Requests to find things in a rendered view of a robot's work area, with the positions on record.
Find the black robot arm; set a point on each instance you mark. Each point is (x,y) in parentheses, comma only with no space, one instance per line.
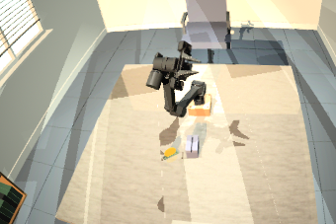
(158,75)

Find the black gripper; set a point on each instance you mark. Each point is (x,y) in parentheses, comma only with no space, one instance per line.
(174,64)

